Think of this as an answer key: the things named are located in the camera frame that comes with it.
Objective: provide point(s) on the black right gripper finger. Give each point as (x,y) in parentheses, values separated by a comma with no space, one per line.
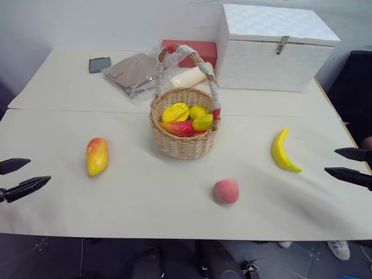
(353,176)
(356,154)

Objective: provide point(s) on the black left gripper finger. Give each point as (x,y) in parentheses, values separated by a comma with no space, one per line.
(13,164)
(27,187)

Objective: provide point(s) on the yellow green fruit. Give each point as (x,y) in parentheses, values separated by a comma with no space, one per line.
(203,122)

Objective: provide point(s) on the small red fruit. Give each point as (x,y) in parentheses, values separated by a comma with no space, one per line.
(199,133)

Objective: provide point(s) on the white sneaker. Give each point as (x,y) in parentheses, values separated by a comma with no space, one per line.
(339,250)

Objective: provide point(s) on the yellow banana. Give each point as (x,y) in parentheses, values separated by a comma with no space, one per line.
(280,152)

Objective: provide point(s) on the large red yellow mango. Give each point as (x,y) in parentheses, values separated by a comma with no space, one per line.
(97,157)

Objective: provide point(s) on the pink peach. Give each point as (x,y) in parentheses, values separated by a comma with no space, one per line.
(226,191)

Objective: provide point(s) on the small grey flat device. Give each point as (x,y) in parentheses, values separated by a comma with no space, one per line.
(99,64)

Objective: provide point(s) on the white box with metal latch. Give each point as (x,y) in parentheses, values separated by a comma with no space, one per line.
(270,49)

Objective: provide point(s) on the plastic bag of cardboard pieces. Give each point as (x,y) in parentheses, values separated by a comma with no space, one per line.
(133,74)

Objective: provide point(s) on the small red yellow mango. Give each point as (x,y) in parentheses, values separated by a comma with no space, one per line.
(178,128)

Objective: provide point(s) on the yellow lemon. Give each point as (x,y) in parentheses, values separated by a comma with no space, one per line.
(198,111)

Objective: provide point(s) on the red box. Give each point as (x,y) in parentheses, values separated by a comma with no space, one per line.
(203,52)

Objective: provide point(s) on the cream white roll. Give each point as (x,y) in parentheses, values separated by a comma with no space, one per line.
(187,78)

